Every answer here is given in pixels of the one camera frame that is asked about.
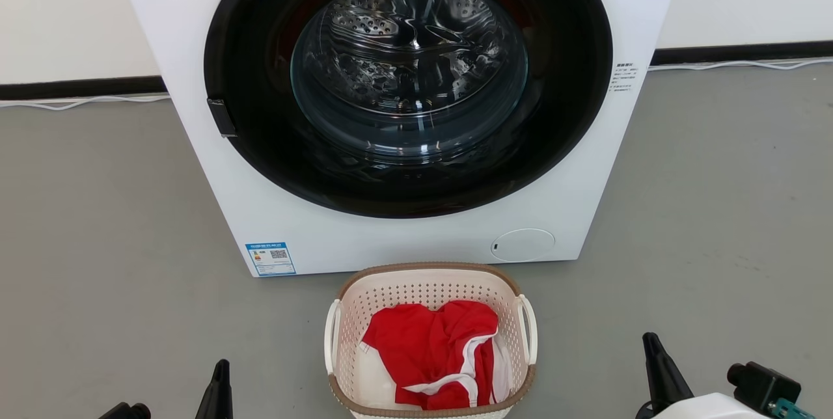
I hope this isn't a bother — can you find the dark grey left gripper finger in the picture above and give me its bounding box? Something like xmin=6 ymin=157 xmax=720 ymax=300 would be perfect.
xmin=195 ymin=359 xmax=234 ymax=419

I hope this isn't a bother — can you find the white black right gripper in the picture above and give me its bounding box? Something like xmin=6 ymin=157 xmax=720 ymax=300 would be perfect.
xmin=642 ymin=332 xmax=769 ymax=419

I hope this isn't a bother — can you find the cream perforated plastic laundry basket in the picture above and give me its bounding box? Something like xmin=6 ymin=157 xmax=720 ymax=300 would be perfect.
xmin=323 ymin=262 xmax=539 ymax=419

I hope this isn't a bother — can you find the blue energy label sticker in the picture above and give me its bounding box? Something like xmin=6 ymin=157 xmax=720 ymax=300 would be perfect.
xmin=245 ymin=242 xmax=297 ymax=277

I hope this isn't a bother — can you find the round white filter cover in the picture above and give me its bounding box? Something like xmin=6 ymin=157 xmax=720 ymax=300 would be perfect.
xmin=491 ymin=228 xmax=556 ymax=263

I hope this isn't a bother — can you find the red garment with white trim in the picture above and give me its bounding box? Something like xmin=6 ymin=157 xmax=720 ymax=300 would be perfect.
xmin=361 ymin=301 xmax=500 ymax=411

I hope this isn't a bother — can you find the white front-load washing machine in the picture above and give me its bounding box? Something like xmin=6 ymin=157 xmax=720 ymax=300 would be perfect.
xmin=109 ymin=0 xmax=689 ymax=278

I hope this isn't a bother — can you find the round black glass washer door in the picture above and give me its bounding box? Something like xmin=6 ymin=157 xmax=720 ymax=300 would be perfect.
xmin=203 ymin=0 xmax=614 ymax=219

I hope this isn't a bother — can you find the small printed text sticker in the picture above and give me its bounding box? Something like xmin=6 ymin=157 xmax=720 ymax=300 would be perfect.
xmin=612 ymin=62 xmax=640 ymax=93

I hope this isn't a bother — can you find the black washer door handle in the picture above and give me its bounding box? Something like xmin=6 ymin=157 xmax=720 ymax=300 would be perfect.
xmin=207 ymin=98 xmax=238 ymax=138

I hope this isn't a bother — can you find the white floor cable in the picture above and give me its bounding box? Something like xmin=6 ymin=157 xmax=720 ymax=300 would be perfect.
xmin=648 ymin=58 xmax=833 ymax=72
xmin=0 ymin=94 xmax=171 ymax=111

